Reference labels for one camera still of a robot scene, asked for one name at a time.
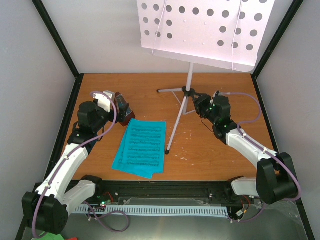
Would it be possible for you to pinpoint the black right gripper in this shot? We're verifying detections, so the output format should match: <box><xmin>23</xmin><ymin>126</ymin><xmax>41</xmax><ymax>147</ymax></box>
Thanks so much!
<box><xmin>191</xmin><ymin>92</ymin><xmax>218</xmax><ymax>125</ymax></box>

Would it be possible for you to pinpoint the clear acrylic metronome cover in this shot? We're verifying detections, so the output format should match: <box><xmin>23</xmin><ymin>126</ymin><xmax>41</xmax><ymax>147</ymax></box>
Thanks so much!
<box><xmin>115</xmin><ymin>94</ymin><xmax>133</xmax><ymax>118</ymax></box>

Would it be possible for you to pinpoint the brown wooden metronome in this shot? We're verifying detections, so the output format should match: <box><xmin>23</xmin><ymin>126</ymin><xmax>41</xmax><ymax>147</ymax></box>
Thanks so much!
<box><xmin>114</xmin><ymin>92</ymin><xmax>136</xmax><ymax>127</ymax></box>

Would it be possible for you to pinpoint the blue sheet music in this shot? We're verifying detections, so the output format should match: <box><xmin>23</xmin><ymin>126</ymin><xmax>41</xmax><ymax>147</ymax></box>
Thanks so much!
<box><xmin>111</xmin><ymin>139</ymin><xmax>153</xmax><ymax>179</ymax></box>
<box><xmin>123</xmin><ymin>119</ymin><xmax>167</xmax><ymax>174</ymax></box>

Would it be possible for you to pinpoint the white tripod music stand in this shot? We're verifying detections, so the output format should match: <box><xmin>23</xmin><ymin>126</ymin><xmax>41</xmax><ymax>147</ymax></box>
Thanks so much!
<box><xmin>136</xmin><ymin>0</ymin><xmax>276</xmax><ymax>155</ymax></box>

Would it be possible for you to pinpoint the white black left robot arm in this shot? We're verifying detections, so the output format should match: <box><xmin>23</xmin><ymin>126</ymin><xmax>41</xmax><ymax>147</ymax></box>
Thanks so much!
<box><xmin>22</xmin><ymin>95</ymin><xmax>118</xmax><ymax>239</ymax></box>

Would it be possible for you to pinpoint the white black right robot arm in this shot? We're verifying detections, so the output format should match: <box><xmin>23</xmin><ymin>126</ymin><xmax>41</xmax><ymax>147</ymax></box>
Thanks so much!
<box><xmin>192</xmin><ymin>91</ymin><xmax>302</xmax><ymax>205</ymax></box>

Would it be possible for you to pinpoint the green paper sheet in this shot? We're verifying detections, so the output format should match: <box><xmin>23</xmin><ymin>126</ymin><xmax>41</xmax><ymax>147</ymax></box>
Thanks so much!
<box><xmin>37</xmin><ymin>233</ymin><xmax>65</xmax><ymax>240</ymax></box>

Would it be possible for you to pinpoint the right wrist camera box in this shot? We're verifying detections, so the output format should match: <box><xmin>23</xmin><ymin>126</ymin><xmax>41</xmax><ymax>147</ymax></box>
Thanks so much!
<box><xmin>212</xmin><ymin>90</ymin><xmax>223</xmax><ymax>99</ymax></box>

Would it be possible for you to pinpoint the black front mounting rail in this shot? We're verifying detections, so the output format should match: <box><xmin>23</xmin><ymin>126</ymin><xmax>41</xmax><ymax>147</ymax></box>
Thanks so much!
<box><xmin>102</xmin><ymin>180</ymin><xmax>232</xmax><ymax>203</ymax></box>

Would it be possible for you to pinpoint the light blue slotted cable duct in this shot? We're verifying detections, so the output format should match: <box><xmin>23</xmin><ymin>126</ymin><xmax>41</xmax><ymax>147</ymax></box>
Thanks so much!
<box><xmin>74</xmin><ymin>203</ymin><xmax>230</xmax><ymax>217</ymax></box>

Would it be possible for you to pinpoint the black aluminium frame post left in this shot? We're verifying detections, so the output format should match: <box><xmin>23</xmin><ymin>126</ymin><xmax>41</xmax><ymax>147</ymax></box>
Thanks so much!
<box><xmin>31</xmin><ymin>0</ymin><xmax>81</xmax><ymax>76</ymax></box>

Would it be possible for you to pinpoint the black aluminium frame post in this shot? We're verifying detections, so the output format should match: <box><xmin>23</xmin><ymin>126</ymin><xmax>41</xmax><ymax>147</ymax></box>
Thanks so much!
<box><xmin>251</xmin><ymin>0</ymin><xmax>306</xmax><ymax>77</ymax></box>
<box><xmin>31</xmin><ymin>0</ymin><xmax>81</xmax><ymax>76</ymax></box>

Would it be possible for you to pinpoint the black aluminium frame post right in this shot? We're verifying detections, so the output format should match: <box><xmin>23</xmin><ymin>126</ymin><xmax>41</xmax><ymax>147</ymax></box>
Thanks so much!
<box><xmin>251</xmin><ymin>0</ymin><xmax>306</xmax><ymax>77</ymax></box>

